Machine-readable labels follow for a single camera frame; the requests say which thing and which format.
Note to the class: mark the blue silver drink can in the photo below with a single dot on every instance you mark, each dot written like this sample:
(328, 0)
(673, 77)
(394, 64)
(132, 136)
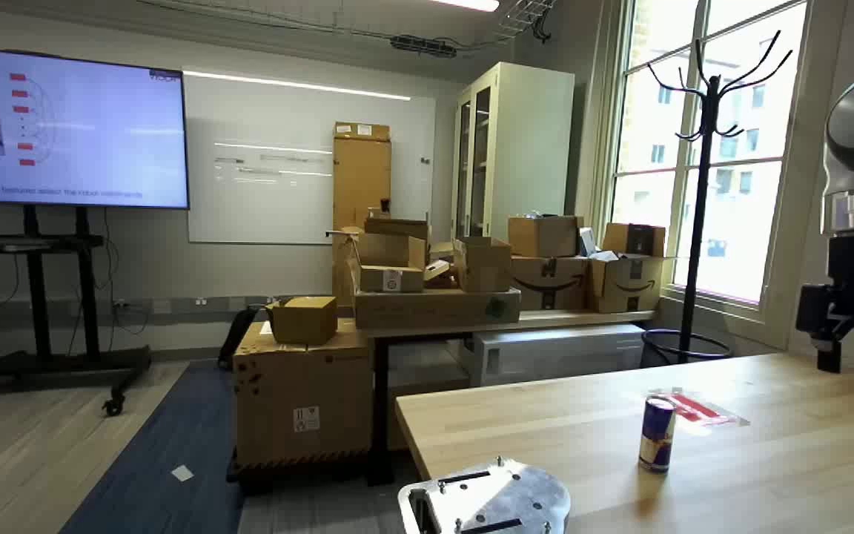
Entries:
(655, 434)

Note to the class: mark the red white paper sheet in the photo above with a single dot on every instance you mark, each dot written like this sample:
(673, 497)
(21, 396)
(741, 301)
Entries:
(707, 408)

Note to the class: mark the black metal coat rack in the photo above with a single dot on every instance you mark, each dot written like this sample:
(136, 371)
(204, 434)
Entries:
(695, 216)

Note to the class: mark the large paned window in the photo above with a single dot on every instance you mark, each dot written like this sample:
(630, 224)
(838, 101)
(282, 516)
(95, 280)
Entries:
(734, 148)

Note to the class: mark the smile logo cardboard box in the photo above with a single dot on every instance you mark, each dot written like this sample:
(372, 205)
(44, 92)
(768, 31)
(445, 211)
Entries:
(548, 282)
(626, 285)

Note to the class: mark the open dark inside cardboard box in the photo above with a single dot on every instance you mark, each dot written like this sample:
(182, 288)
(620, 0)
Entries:
(634, 240)

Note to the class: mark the white radiator unit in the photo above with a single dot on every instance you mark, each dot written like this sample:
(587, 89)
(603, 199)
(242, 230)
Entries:
(554, 353)

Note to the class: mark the plain stacked cardboard box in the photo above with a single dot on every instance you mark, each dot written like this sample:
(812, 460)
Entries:
(544, 239)

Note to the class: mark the silver metal mounting plate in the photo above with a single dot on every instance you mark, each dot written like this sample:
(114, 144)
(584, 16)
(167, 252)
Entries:
(505, 498)

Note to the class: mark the medium plain cardboard box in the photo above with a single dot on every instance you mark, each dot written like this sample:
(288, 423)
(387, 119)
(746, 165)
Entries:
(488, 265)

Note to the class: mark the cream glass door cabinet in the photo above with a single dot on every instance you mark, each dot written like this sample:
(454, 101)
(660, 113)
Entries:
(534, 148)

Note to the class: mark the white crumpled packing paper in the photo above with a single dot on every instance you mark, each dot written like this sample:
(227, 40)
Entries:
(442, 274)

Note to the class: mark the long flat cardboard box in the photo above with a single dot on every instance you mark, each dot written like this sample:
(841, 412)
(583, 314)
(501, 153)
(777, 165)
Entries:
(427, 308)

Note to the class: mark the small labelled cardboard box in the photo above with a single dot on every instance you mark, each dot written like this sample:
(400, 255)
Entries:
(391, 280)

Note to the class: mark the open flap cardboard box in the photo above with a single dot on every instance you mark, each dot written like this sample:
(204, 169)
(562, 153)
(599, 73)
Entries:
(391, 245)

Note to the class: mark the narrow upright cardboard box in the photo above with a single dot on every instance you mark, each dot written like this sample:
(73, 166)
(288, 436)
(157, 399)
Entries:
(344, 271)

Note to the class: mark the small cube cardboard box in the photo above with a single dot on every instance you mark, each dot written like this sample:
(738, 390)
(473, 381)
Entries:
(302, 320)

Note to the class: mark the large cardboard box with label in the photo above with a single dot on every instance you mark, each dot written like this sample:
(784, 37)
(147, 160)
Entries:
(298, 396)

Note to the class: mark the large flat screen display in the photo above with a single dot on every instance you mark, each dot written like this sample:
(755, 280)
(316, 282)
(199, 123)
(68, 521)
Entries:
(73, 127)

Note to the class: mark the black rolling display stand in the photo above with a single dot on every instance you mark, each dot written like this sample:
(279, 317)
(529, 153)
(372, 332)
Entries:
(35, 285)

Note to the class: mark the white wall whiteboard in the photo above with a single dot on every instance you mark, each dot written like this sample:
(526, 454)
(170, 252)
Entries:
(267, 178)

